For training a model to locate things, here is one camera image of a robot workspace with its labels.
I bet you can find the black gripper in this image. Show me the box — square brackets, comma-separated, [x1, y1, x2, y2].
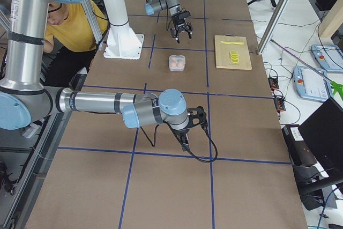
[170, 11, 193, 43]
[170, 127, 189, 151]

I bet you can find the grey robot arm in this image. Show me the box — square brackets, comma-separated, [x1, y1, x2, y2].
[1, 0, 192, 151]
[145, 0, 193, 43]

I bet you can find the clear plastic egg box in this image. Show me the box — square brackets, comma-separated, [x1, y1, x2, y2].
[169, 55, 186, 71]

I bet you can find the bamboo cutting board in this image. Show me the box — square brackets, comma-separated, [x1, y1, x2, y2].
[214, 35, 252, 70]

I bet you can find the yellow plastic knife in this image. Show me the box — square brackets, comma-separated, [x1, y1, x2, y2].
[220, 41, 244, 46]

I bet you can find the person in yellow shirt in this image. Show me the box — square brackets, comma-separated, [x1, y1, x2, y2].
[43, 2, 97, 87]

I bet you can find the blue teach pendant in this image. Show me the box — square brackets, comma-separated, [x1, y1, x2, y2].
[293, 65, 333, 102]
[311, 44, 342, 73]

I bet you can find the black monitor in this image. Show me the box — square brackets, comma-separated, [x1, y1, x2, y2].
[299, 97, 342, 172]

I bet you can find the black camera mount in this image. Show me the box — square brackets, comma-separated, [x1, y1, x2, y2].
[186, 106, 208, 131]

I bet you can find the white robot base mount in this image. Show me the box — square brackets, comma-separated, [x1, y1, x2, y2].
[103, 0, 144, 60]

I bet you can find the aluminium frame post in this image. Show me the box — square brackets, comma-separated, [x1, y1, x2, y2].
[257, 0, 289, 55]

